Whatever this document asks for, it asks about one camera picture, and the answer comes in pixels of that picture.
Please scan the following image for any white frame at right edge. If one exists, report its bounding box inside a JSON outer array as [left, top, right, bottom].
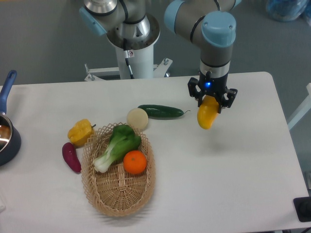
[[287, 83, 311, 130]]

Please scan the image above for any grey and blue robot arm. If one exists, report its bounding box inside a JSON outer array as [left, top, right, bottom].
[[79, 0, 238, 110]]

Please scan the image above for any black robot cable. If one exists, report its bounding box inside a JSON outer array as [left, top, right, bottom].
[[122, 38, 135, 80]]

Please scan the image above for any purple eggplant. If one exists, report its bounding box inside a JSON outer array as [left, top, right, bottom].
[[62, 142, 81, 173]]

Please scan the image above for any black device at table edge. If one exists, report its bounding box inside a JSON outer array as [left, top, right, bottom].
[[293, 197, 311, 222]]

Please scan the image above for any dark pot with blue handle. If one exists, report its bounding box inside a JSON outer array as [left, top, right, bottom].
[[0, 70, 21, 166]]

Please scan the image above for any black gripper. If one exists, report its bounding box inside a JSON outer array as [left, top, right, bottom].
[[188, 66, 238, 114]]

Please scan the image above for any orange fruit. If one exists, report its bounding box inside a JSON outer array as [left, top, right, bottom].
[[123, 150, 147, 175]]

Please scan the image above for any yellow mango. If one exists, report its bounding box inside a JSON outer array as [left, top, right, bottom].
[[197, 96, 219, 130]]

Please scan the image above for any dark green cucumber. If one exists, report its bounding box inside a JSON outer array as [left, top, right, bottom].
[[138, 104, 188, 119]]

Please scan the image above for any blue plastic bag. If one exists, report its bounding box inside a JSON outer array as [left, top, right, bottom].
[[266, 0, 311, 26]]

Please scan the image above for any woven wicker basket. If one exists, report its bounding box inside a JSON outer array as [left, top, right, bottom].
[[81, 123, 156, 217]]

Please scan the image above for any green bok choy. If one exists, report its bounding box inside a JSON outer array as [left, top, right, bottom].
[[93, 125, 141, 173]]

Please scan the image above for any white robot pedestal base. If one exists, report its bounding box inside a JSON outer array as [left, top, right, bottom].
[[85, 14, 173, 81]]

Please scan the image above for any yellow bell pepper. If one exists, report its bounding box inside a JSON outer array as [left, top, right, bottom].
[[68, 119, 95, 148]]

